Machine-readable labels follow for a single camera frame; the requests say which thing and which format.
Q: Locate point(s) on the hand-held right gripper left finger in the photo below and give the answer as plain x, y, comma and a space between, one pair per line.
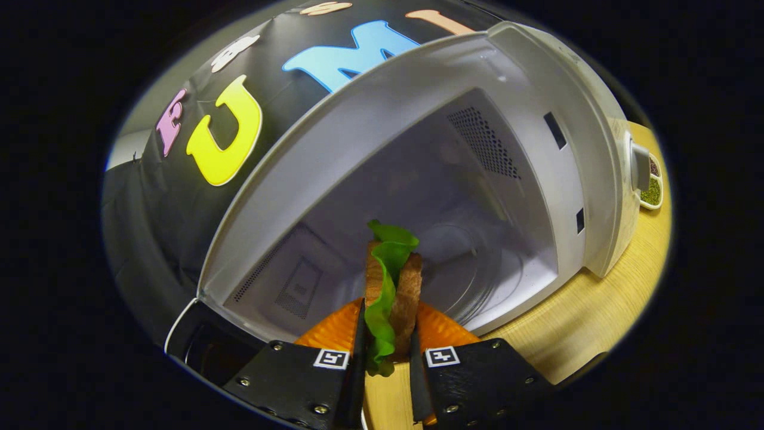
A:
359, 382

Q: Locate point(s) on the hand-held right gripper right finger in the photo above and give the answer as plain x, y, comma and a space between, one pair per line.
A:
418, 388

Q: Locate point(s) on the bread and lettuce sandwich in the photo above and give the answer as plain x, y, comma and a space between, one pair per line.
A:
409, 286

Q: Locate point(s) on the white microwave oven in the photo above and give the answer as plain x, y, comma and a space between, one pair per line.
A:
418, 119

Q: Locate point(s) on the black backdrop cloth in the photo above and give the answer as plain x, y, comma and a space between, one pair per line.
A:
149, 227

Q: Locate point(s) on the white divided dish of beans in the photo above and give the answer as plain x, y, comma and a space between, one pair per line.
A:
652, 188

